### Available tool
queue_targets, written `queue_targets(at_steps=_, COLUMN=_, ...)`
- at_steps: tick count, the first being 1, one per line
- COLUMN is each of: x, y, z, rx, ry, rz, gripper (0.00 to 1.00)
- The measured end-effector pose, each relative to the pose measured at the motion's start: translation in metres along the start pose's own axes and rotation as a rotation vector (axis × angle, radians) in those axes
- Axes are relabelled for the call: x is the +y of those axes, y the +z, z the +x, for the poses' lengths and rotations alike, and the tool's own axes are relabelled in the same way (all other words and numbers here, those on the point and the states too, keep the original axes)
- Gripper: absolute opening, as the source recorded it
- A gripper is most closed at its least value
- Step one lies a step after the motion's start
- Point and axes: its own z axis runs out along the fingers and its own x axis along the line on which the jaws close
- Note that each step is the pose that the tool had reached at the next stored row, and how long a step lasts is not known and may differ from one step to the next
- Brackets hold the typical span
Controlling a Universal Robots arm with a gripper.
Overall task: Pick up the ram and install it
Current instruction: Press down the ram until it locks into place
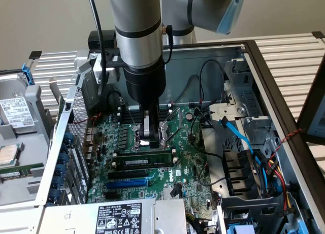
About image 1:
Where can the silver hard disk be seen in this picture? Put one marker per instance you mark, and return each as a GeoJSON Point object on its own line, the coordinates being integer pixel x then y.
{"type": "Point", "coordinates": [15, 112]}

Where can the metal motherboard port block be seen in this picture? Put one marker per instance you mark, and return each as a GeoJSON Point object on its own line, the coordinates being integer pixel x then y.
{"type": "Point", "coordinates": [90, 140]}

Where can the blue disk caddy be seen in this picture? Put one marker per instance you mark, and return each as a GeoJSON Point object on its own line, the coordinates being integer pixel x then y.
{"type": "Point", "coordinates": [28, 74]}

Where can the silver coin battery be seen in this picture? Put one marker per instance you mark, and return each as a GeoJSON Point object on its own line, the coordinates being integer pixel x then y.
{"type": "Point", "coordinates": [189, 116]}

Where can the green Dell motherboard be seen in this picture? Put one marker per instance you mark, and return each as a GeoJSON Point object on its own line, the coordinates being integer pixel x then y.
{"type": "Point", "coordinates": [182, 142]}

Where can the silver power supply with label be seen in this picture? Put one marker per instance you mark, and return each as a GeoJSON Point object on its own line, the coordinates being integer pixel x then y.
{"type": "Point", "coordinates": [76, 216]}

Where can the thin metal locking lever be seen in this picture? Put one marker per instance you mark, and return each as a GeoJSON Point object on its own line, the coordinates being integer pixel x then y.
{"type": "Point", "coordinates": [175, 136]}

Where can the black box with port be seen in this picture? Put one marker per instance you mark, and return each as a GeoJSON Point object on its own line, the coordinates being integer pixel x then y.
{"type": "Point", "coordinates": [92, 39]}

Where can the dark framed panel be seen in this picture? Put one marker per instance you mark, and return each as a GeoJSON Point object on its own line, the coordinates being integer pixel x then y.
{"type": "Point", "coordinates": [316, 117]}

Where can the silver CPU chip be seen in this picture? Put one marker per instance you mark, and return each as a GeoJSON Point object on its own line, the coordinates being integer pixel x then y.
{"type": "Point", "coordinates": [7, 155]}

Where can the long black expansion slot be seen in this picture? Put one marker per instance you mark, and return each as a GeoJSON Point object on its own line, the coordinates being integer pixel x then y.
{"type": "Point", "coordinates": [127, 174]}

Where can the silver metal disk bay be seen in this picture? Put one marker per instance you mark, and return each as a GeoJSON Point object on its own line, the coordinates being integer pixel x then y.
{"type": "Point", "coordinates": [254, 99]}

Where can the short black expansion slot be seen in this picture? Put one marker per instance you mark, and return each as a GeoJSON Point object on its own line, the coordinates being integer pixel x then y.
{"type": "Point", "coordinates": [111, 196]}

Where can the black plastic fan shroud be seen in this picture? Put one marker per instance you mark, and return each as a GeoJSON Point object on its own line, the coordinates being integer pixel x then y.
{"type": "Point", "coordinates": [236, 168]}

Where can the blue expansion slot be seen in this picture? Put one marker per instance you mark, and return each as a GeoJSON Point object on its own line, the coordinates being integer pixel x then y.
{"type": "Point", "coordinates": [127, 184]}

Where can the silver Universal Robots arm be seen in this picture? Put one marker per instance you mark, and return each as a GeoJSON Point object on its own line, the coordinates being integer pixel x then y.
{"type": "Point", "coordinates": [137, 20]}

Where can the open grey PC case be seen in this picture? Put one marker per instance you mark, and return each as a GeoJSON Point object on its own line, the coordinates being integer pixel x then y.
{"type": "Point", "coordinates": [182, 66]}

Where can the black plastic drive bracket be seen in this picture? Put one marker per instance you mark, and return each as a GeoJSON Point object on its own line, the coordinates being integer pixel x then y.
{"type": "Point", "coordinates": [254, 206]}

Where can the CPU socket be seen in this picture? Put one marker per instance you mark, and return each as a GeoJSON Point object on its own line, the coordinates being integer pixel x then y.
{"type": "Point", "coordinates": [163, 132]}

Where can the blue card retention clips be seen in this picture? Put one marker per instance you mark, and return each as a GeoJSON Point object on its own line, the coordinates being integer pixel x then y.
{"type": "Point", "coordinates": [68, 138]}

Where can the graphics card with silver bracket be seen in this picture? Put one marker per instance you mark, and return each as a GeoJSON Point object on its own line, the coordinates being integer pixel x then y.
{"type": "Point", "coordinates": [55, 92]}

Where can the green RAM stick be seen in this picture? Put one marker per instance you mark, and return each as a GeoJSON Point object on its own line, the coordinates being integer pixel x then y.
{"type": "Point", "coordinates": [10, 174]}
{"type": "Point", "coordinates": [157, 159]}

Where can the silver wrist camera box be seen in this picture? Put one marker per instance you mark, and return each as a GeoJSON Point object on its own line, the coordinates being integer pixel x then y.
{"type": "Point", "coordinates": [111, 75]}

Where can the black table end cap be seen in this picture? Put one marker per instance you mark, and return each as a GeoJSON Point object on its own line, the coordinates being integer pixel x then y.
{"type": "Point", "coordinates": [318, 34]}
{"type": "Point", "coordinates": [35, 55]}

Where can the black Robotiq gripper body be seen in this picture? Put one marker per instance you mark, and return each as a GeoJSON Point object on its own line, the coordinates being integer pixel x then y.
{"type": "Point", "coordinates": [146, 84]}

